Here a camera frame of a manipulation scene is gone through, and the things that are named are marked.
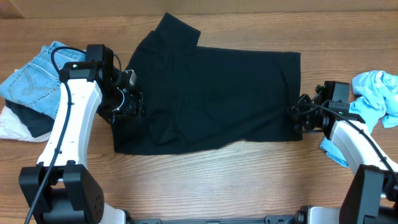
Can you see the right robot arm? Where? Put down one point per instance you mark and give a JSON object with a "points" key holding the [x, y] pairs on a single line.
{"points": [[375, 174]]}

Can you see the folded white garment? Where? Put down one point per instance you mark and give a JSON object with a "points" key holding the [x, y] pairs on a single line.
{"points": [[12, 128]]}

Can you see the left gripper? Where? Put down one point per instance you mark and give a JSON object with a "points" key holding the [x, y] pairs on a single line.
{"points": [[134, 107]]}

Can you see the folded blue jeans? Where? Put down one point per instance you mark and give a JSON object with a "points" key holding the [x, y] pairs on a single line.
{"points": [[36, 85]]}

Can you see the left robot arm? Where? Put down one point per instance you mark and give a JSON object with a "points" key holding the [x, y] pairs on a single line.
{"points": [[59, 188]]}

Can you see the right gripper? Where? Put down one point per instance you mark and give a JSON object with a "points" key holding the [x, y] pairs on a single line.
{"points": [[295, 114]]}

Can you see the light blue garment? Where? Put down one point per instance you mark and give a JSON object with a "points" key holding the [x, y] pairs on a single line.
{"points": [[377, 99]]}

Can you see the folded dark garment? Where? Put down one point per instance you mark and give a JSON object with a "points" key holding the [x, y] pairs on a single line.
{"points": [[37, 123]]}

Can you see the black t-shirt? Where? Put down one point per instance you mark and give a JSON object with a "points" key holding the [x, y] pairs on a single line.
{"points": [[198, 98]]}

